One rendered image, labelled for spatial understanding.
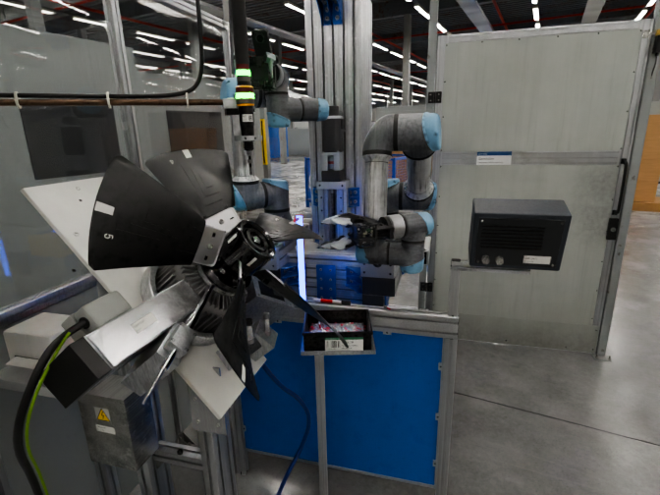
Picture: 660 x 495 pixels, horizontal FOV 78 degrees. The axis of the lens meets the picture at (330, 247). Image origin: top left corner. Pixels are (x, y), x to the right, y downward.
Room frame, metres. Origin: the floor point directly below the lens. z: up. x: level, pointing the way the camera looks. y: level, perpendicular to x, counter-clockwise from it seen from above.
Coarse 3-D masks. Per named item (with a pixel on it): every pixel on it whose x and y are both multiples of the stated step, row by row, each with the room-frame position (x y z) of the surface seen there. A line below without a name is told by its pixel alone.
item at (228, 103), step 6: (228, 102) 1.03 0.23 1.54; (234, 102) 1.03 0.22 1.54; (228, 108) 1.03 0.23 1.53; (234, 108) 1.03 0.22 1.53; (228, 114) 1.02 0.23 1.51; (234, 114) 1.03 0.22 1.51; (234, 120) 1.03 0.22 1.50; (234, 126) 1.03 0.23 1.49; (234, 132) 1.03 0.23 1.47; (240, 132) 1.04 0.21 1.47; (234, 138) 1.05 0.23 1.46; (240, 138) 1.03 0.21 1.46; (246, 138) 1.02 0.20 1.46; (252, 138) 1.03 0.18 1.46; (258, 138) 1.04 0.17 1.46
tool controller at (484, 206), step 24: (480, 216) 1.18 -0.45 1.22; (504, 216) 1.16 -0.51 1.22; (528, 216) 1.14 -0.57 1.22; (552, 216) 1.13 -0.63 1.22; (480, 240) 1.19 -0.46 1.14; (504, 240) 1.17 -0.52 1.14; (528, 240) 1.16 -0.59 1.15; (552, 240) 1.14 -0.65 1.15; (480, 264) 1.22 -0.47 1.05; (504, 264) 1.19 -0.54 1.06; (528, 264) 1.17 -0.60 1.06; (552, 264) 1.15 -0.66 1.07
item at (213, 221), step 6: (228, 210) 1.03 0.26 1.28; (234, 210) 1.03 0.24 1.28; (216, 216) 1.02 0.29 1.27; (222, 216) 1.02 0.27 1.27; (228, 216) 1.02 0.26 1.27; (234, 216) 1.02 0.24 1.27; (210, 222) 1.01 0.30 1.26; (216, 222) 1.01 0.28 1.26; (228, 222) 1.01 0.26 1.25; (234, 222) 1.01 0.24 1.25; (222, 228) 1.00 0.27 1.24; (228, 228) 1.00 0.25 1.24
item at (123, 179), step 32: (128, 160) 0.82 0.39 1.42; (128, 192) 0.78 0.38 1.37; (160, 192) 0.83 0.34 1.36; (96, 224) 0.72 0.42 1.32; (128, 224) 0.76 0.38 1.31; (160, 224) 0.81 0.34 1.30; (192, 224) 0.87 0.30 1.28; (96, 256) 0.70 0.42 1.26; (128, 256) 0.75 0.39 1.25; (160, 256) 0.80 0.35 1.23; (192, 256) 0.86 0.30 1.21
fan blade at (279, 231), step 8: (264, 216) 1.29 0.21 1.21; (272, 216) 1.30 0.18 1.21; (264, 224) 1.23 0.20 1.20; (272, 224) 1.23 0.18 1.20; (280, 224) 1.24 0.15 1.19; (288, 224) 1.26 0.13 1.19; (296, 224) 1.28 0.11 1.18; (272, 232) 1.15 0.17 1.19; (280, 232) 1.16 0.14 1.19; (288, 232) 1.17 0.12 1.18; (296, 232) 1.19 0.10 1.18; (304, 232) 1.23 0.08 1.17; (312, 232) 1.26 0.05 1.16; (272, 240) 1.08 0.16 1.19; (280, 240) 1.08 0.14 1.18; (288, 240) 1.10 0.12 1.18
